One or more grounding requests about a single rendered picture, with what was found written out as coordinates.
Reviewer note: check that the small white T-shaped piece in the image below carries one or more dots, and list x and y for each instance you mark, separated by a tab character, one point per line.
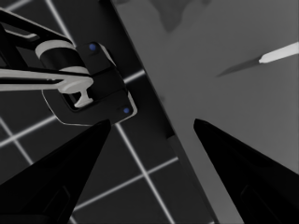
280	53

